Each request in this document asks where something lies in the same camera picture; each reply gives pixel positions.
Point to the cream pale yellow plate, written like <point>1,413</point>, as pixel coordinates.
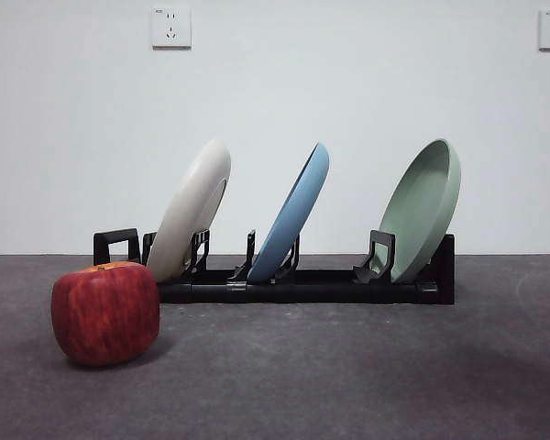
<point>188,206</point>

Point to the red apple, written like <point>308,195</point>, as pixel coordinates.
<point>105,316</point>

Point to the blue plate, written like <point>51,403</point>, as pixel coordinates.
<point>289,220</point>

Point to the black plate rack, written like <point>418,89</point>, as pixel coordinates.
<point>302,293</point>

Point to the green plate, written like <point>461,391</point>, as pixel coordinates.
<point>417,215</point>

